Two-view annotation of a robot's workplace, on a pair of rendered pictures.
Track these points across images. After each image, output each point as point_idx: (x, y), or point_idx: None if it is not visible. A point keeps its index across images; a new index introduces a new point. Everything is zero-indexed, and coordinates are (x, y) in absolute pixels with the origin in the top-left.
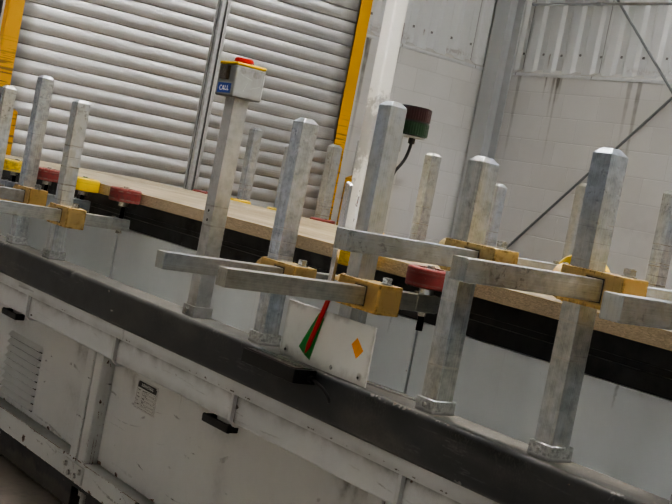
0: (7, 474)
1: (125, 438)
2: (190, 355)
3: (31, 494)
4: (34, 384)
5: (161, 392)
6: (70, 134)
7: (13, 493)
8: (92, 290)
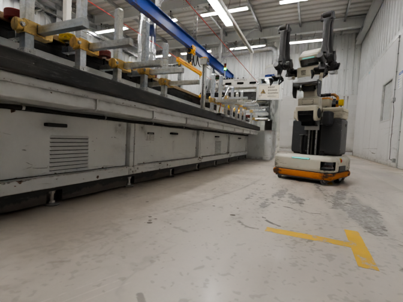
0: (92, 197)
1: (145, 150)
2: (208, 117)
3: (114, 192)
4: (87, 154)
5: (155, 132)
6: (168, 55)
7: (119, 193)
8: (188, 106)
